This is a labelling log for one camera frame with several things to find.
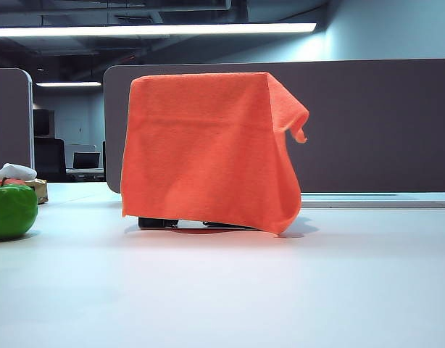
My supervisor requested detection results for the orange round object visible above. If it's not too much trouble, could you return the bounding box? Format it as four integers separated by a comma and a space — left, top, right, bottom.
0, 176, 28, 188

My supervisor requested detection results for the green artificial apple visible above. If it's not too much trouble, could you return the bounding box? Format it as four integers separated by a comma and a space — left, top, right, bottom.
0, 176, 39, 241

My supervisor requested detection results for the long grey desk partition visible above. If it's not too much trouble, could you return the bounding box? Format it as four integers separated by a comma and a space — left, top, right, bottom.
102, 57, 445, 194

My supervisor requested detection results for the orange microfibre cloth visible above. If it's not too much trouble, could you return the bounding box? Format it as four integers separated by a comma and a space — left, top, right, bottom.
120, 71, 310, 239

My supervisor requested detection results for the narrow grey desk partition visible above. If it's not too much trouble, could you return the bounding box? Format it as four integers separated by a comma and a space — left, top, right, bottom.
0, 67, 35, 175

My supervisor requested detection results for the black high-back office chair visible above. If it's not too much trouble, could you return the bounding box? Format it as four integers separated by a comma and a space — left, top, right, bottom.
33, 138, 67, 182

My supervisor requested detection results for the open background laptop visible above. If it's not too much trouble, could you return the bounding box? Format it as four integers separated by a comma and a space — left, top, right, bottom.
71, 152, 101, 170

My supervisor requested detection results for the gold brown packet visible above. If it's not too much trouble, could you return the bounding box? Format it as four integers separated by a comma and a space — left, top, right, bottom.
25, 178, 49, 205

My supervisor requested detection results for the long ceiling light strip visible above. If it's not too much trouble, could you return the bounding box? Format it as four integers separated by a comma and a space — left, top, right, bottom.
0, 22, 317, 38

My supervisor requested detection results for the short ceiling light strip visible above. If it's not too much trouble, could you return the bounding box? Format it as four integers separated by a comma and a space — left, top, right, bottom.
34, 81, 101, 88

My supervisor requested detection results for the square frameless table mirror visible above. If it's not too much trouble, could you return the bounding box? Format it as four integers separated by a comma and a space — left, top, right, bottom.
137, 215, 262, 231

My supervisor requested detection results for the black background monitor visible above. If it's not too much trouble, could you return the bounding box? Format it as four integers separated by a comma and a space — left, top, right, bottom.
32, 108, 55, 138

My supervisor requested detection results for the white background desk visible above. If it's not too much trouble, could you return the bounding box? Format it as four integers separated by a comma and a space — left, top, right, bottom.
65, 167, 106, 182

